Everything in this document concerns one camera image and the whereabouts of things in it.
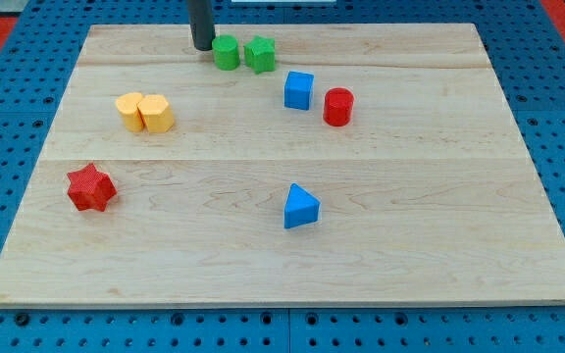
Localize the yellow hexagon block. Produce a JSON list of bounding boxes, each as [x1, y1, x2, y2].
[[137, 94, 176, 133]]

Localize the blue triangle block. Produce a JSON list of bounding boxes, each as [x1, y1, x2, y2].
[[283, 183, 321, 228]]

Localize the light wooden board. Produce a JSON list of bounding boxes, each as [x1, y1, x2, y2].
[[0, 24, 565, 309]]

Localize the blue cube block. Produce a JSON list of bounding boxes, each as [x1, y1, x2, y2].
[[283, 71, 314, 111]]

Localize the red cylinder block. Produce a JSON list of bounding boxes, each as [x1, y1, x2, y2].
[[323, 87, 354, 127]]

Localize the green star block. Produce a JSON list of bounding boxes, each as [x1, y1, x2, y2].
[[244, 35, 276, 74]]

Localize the green cylinder block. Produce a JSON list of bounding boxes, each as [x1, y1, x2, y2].
[[212, 34, 240, 71]]

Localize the yellow rounded block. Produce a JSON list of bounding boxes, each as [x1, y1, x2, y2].
[[115, 92, 144, 132]]

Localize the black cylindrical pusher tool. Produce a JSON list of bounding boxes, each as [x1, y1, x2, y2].
[[186, 0, 216, 51]]

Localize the red star block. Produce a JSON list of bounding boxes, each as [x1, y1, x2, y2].
[[67, 163, 117, 212]]

